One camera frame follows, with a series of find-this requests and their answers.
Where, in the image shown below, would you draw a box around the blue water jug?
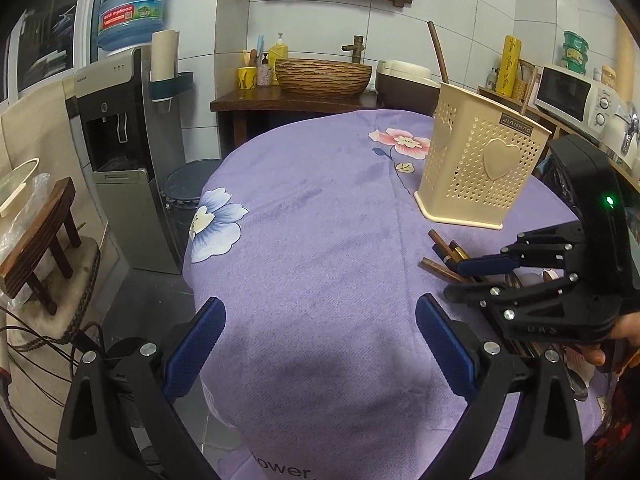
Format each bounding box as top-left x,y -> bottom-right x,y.
96,0 -> 166,53

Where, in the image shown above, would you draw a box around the grey water dispenser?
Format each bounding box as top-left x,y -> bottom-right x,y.
74,46 -> 184,274

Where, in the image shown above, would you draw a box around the yellow tall box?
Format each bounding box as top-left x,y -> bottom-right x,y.
496,36 -> 522,98

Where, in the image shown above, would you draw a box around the wooden side shelf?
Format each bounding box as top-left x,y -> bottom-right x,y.
477,86 -> 639,196

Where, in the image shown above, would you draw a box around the person's right hand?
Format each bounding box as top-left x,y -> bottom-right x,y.
579,312 -> 640,366

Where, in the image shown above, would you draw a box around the white brown rice cooker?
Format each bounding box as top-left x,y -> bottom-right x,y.
375,60 -> 440,116

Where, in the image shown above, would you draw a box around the white electric kettle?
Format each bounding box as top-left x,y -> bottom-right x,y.
601,106 -> 639,172

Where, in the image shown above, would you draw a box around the wooden stool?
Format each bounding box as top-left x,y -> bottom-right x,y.
1,177 -> 81,315

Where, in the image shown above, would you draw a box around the bronze faucet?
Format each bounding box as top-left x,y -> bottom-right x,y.
341,35 -> 366,64

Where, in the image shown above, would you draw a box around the white microwave oven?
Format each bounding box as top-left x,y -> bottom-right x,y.
535,65 -> 627,141

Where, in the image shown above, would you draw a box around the yellow cup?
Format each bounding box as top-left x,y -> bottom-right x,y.
236,66 -> 257,90

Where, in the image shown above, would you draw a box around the woven brown basin sink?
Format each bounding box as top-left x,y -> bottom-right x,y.
274,58 -> 372,96

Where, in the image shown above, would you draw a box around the yellow soap dispenser bottle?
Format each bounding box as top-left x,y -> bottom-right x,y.
268,32 -> 288,84

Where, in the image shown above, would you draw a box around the paper cup stack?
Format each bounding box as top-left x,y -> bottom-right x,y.
150,29 -> 179,82

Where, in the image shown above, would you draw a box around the green instant noodle cups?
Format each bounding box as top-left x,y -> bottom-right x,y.
561,30 -> 589,75

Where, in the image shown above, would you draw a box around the dark round stool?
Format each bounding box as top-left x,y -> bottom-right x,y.
160,158 -> 221,223

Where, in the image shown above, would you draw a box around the black gold-banded chopstick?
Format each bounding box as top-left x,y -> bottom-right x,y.
446,240 -> 469,274

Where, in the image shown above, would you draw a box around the beige perforated utensil holder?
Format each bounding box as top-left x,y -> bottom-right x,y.
414,84 -> 551,230

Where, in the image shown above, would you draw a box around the dark wooden sink counter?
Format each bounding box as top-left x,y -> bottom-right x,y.
209,87 -> 381,158

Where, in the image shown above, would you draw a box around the metal spoon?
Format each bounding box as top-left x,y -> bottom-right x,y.
564,348 -> 590,402

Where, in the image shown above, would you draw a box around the purple floral tablecloth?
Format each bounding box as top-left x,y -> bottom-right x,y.
182,108 -> 609,480

